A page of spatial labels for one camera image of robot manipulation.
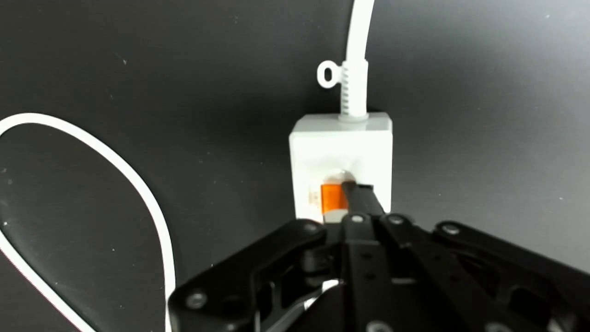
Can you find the white power strip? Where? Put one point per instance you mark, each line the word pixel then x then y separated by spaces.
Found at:
pixel 342 154

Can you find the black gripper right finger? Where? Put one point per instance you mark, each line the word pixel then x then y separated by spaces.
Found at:
pixel 467 277

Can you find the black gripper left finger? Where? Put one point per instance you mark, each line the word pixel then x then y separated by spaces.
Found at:
pixel 362 270

